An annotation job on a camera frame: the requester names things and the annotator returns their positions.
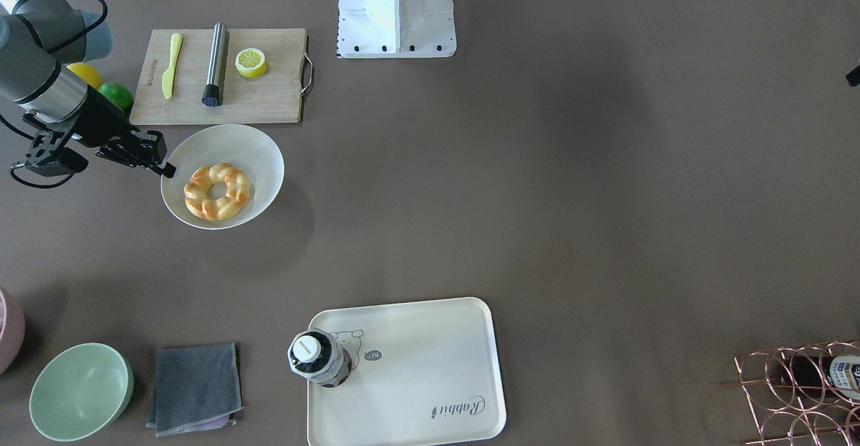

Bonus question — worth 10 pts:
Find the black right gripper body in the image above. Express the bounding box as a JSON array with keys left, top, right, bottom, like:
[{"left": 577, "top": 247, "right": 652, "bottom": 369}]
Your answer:
[{"left": 71, "top": 86, "right": 138, "bottom": 158}]

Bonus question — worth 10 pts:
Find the braided glazed donut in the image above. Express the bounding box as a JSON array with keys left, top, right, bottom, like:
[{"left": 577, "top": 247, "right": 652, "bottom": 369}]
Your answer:
[{"left": 183, "top": 162, "right": 253, "bottom": 222}]

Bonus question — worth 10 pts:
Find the white round plate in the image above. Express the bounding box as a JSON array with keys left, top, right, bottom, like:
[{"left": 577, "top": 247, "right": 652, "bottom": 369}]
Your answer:
[{"left": 161, "top": 124, "right": 285, "bottom": 230}]

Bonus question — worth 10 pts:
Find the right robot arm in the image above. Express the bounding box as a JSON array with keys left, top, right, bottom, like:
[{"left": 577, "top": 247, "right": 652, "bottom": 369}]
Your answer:
[{"left": 1, "top": 0, "right": 175, "bottom": 183}]

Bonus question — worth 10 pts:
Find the dark tea bottle on tray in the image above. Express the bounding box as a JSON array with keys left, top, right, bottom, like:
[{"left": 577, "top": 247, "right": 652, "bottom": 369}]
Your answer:
[{"left": 286, "top": 328, "right": 354, "bottom": 388}]

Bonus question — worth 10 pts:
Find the cream rabbit tray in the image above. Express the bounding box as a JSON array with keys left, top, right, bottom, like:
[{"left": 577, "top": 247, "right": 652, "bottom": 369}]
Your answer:
[{"left": 306, "top": 297, "right": 507, "bottom": 445}]

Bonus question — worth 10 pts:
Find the green lime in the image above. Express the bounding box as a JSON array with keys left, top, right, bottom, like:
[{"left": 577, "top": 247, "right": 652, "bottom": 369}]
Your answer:
[{"left": 97, "top": 82, "right": 134, "bottom": 116}]

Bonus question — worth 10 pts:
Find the yellow lemon far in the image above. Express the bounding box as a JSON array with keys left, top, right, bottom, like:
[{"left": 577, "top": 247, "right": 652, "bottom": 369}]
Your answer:
[{"left": 67, "top": 62, "right": 103, "bottom": 90}]

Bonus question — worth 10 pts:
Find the steel muddler rod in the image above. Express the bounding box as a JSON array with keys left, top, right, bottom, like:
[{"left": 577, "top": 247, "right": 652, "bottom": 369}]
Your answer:
[{"left": 202, "top": 22, "right": 228, "bottom": 108}]

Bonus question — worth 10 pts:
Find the yellow plastic knife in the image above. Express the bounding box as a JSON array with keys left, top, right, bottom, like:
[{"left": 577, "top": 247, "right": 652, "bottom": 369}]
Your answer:
[{"left": 161, "top": 32, "right": 184, "bottom": 99}]

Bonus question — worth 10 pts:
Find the half lemon slice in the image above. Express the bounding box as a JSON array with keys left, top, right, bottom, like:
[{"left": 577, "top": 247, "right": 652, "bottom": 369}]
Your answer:
[{"left": 234, "top": 48, "right": 268, "bottom": 79}]

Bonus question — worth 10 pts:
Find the wooden cutting board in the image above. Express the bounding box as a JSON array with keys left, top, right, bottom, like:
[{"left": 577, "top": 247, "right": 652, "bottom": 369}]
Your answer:
[{"left": 130, "top": 28, "right": 310, "bottom": 126}]

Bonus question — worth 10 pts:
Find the pink ice bowl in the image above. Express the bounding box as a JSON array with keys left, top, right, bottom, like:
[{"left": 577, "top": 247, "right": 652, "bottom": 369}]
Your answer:
[{"left": 1, "top": 287, "right": 26, "bottom": 373}]

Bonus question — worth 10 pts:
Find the grey folded cloth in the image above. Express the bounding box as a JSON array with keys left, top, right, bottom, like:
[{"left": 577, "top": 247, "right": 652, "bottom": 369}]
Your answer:
[{"left": 146, "top": 343, "right": 243, "bottom": 437}]

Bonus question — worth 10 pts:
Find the green bowl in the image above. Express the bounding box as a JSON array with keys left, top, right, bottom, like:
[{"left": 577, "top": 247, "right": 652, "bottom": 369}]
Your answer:
[{"left": 30, "top": 343, "right": 133, "bottom": 442}]

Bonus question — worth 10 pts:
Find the bottle in copper rack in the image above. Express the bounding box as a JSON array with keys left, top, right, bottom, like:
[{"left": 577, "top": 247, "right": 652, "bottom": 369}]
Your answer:
[{"left": 780, "top": 355, "right": 859, "bottom": 402}]

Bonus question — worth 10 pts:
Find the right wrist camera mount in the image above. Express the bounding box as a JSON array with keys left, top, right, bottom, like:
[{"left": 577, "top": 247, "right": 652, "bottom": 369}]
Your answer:
[{"left": 9, "top": 112, "right": 89, "bottom": 189}]

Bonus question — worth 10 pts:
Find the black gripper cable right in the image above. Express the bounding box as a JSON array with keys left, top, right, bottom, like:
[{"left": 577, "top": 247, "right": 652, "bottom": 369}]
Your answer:
[{"left": 0, "top": 0, "right": 110, "bottom": 189}]

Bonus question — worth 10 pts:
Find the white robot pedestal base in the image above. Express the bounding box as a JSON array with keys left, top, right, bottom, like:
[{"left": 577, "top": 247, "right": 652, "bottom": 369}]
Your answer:
[{"left": 336, "top": 0, "right": 458, "bottom": 58}]

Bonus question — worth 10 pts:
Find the copper wire bottle rack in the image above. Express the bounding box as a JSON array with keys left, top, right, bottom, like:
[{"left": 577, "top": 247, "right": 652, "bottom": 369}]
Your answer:
[{"left": 734, "top": 340, "right": 858, "bottom": 445}]

